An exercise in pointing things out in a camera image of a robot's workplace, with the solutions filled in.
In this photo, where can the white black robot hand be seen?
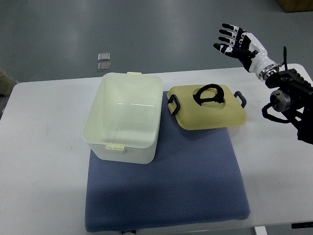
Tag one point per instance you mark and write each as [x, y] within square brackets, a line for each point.
[244, 46]

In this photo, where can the yellow box lid black handle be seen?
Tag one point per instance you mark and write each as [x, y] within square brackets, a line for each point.
[200, 107]

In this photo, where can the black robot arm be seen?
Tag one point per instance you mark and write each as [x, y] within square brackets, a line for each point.
[292, 102]

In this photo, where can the cardboard box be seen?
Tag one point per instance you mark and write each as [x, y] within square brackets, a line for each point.
[290, 6]

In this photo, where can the white storage box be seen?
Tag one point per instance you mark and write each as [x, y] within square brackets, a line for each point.
[124, 118]

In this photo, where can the blue padded mat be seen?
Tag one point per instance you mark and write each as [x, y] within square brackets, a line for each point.
[193, 178]

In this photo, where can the upper metal floor plate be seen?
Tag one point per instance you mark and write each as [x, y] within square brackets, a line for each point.
[104, 56]

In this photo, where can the metal floor plate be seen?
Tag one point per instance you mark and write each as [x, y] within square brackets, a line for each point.
[104, 56]
[104, 66]

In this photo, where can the lower metal floor plate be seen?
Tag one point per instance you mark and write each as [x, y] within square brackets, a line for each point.
[104, 66]

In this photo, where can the black table control panel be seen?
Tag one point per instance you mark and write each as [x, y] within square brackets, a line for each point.
[302, 225]

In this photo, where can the person in beige trousers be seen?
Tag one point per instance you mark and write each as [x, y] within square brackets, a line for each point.
[7, 83]

